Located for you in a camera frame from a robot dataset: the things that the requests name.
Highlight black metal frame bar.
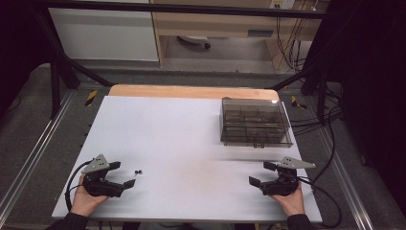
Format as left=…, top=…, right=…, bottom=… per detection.
left=34, top=0, right=334, bottom=20

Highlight black metal frame stand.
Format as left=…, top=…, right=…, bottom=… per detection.
left=32, top=6, right=115, bottom=120
left=269, top=60, right=331, bottom=127

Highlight person's right hand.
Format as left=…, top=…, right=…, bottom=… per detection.
left=270, top=182, right=306, bottom=219

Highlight white wall socket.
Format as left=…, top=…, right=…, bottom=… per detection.
left=268, top=0, right=297, bottom=11

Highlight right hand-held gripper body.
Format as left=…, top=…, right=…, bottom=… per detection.
left=259, top=155, right=317, bottom=197

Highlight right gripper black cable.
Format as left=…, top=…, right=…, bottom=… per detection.
left=297, top=175, right=343, bottom=230

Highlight yellow black warning tape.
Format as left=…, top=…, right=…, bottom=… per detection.
left=290, top=95, right=308, bottom=110
left=83, top=89, right=99, bottom=108

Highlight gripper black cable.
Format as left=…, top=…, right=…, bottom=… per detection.
left=297, top=175, right=343, bottom=230
left=64, top=160, right=94, bottom=213

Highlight black curtain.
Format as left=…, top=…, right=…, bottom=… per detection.
left=314, top=0, right=406, bottom=212
left=0, top=0, right=54, bottom=116

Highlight hanging cable bundle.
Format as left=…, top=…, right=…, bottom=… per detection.
left=275, top=15, right=309, bottom=73

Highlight smoky transparent compartment box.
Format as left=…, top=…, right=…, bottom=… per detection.
left=218, top=96, right=294, bottom=150

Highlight person's left hand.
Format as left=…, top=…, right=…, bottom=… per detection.
left=70, top=173, right=110, bottom=219

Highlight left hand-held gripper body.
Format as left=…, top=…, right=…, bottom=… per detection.
left=81, top=153, right=125, bottom=198

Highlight black floor cables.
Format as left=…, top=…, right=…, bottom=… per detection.
left=288, top=85, right=345, bottom=137

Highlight office chair base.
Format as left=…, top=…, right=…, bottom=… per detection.
left=176, top=34, right=213, bottom=51

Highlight aluminium floor rail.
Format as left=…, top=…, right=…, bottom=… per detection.
left=317, top=126, right=379, bottom=230
left=0, top=90, right=75, bottom=222

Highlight white cabinet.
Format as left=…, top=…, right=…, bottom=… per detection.
left=47, top=7, right=160, bottom=62

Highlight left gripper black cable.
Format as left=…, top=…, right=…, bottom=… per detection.
left=64, top=160, right=94, bottom=213

